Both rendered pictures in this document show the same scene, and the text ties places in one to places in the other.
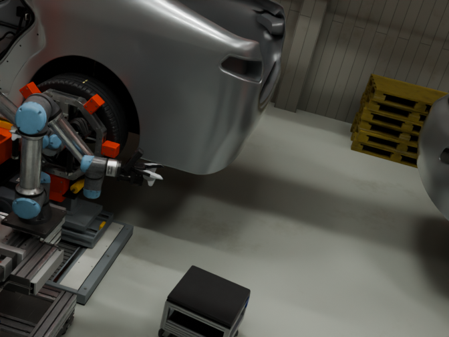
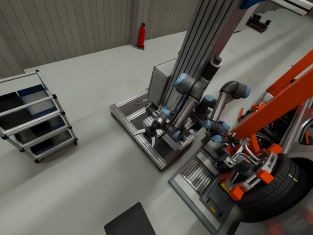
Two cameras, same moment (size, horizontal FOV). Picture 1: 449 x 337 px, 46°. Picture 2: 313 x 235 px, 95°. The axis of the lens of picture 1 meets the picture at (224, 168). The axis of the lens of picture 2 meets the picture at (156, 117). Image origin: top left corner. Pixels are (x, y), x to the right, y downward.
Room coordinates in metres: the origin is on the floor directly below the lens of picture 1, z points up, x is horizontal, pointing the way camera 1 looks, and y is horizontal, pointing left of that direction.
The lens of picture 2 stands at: (2.24, -0.12, 2.10)
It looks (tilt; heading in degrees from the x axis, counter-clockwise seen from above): 52 degrees down; 115
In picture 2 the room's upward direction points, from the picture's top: 21 degrees clockwise
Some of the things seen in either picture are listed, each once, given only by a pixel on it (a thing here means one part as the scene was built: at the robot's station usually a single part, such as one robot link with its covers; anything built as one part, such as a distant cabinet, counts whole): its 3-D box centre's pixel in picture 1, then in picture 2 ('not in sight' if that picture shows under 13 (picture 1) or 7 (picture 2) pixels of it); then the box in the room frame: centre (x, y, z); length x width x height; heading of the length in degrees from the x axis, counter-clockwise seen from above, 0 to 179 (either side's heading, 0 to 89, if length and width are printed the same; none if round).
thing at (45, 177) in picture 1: (36, 186); (180, 120); (2.07, 0.83, 0.98); 0.13 x 0.12 x 0.14; 9
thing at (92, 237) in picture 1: (69, 219); (220, 196); (3.06, 0.97, 0.13); 0.50 x 0.36 x 0.10; 84
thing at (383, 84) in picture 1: (404, 122); not in sight; (6.26, -2.01, 0.40); 1.12 x 0.76 x 0.79; 85
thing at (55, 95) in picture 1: (61, 135); (248, 169); (2.89, 1.02, 0.85); 0.54 x 0.07 x 0.54; 84
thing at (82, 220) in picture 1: (68, 195); (229, 192); (3.06, 1.00, 0.32); 0.40 x 0.30 x 0.28; 84
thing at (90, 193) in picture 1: (93, 182); (161, 124); (2.00, 0.55, 1.12); 0.11 x 0.08 x 0.11; 9
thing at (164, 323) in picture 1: (205, 313); (129, 230); (2.41, -0.09, 0.17); 0.43 x 0.36 x 0.34; 75
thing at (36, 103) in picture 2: not in sight; (39, 123); (0.93, -0.13, 0.50); 0.54 x 0.42 x 1.00; 84
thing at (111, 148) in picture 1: (110, 149); (235, 193); (2.87, 0.70, 0.85); 0.09 x 0.08 x 0.07; 84
